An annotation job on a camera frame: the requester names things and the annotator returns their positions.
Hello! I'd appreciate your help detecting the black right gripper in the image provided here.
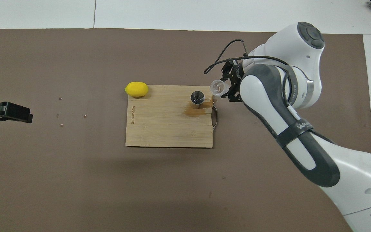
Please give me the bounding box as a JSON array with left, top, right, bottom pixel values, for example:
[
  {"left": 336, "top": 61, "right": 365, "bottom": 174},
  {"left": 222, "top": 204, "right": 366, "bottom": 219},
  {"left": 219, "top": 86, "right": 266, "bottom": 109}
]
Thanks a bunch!
[{"left": 221, "top": 60, "right": 249, "bottom": 104}]

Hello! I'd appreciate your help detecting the small clear glass cup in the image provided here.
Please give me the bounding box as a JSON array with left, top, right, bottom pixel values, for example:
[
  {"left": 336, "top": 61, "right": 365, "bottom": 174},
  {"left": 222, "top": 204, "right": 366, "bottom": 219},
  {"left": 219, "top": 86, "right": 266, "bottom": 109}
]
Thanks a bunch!
[{"left": 210, "top": 79, "right": 227, "bottom": 97}]

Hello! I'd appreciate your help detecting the steel double jigger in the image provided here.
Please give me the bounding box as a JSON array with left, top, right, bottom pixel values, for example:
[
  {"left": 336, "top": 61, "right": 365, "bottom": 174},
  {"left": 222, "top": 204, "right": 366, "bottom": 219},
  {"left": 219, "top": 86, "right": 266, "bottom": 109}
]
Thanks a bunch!
[{"left": 190, "top": 91, "right": 205, "bottom": 110}]

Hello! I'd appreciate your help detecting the bamboo cutting board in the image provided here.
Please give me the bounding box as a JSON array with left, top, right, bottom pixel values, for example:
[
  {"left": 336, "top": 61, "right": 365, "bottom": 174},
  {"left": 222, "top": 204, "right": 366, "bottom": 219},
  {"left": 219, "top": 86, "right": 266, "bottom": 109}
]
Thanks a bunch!
[{"left": 125, "top": 85, "right": 219, "bottom": 149}]

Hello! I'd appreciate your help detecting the yellow lemon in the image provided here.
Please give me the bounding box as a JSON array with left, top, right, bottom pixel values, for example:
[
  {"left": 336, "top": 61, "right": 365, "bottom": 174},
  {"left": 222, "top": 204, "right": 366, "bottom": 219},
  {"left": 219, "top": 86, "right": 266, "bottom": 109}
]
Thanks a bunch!
[{"left": 124, "top": 82, "right": 149, "bottom": 98}]

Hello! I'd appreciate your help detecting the brown table mat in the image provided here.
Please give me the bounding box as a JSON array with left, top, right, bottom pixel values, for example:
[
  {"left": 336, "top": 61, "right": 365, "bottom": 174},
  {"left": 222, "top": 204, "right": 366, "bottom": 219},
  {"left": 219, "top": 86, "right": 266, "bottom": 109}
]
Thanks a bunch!
[{"left": 0, "top": 28, "right": 371, "bottom": 232}]

